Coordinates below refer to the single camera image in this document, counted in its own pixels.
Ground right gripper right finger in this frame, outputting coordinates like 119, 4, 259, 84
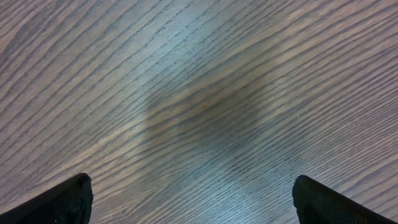
292, 175, 397, 224

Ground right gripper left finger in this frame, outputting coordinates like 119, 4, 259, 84
1, 173, 93, 224

